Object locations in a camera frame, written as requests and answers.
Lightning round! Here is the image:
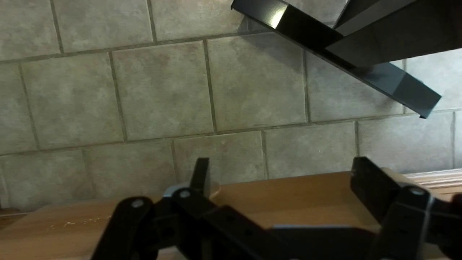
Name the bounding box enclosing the black metal stand leg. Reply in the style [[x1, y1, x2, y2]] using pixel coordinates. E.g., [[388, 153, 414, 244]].
[[229, 0, 462, 120]]

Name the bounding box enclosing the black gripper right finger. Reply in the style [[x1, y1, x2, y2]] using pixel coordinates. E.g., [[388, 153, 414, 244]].
[[349, 154, 462, 260]]

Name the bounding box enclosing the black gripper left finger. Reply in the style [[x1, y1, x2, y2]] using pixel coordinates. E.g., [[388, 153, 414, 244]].
[[91, 156, 251, 260]]

